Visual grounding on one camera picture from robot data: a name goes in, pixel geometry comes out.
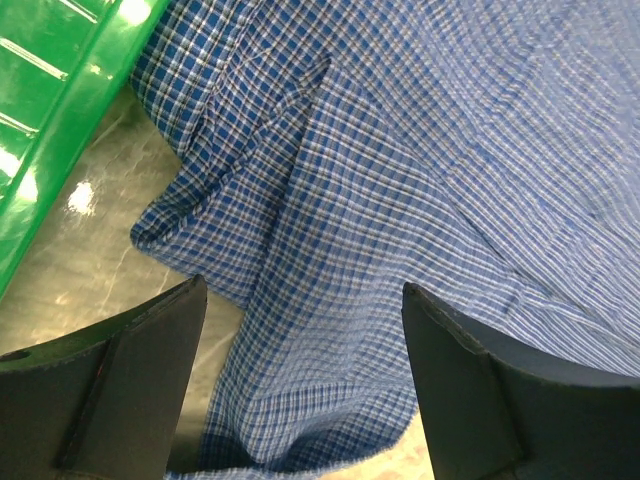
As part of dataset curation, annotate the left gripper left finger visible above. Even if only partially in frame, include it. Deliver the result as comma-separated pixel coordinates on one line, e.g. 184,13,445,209
1,276,207,479

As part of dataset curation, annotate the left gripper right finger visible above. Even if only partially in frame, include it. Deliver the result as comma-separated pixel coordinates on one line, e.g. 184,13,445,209
402,283,639,479

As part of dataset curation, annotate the blue plaid long sleeve shirt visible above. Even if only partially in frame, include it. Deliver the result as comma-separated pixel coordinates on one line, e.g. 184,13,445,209
131,1,639,479

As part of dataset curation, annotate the green plastic tray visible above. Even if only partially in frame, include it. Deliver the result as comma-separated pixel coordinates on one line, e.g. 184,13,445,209
1,0,168,288

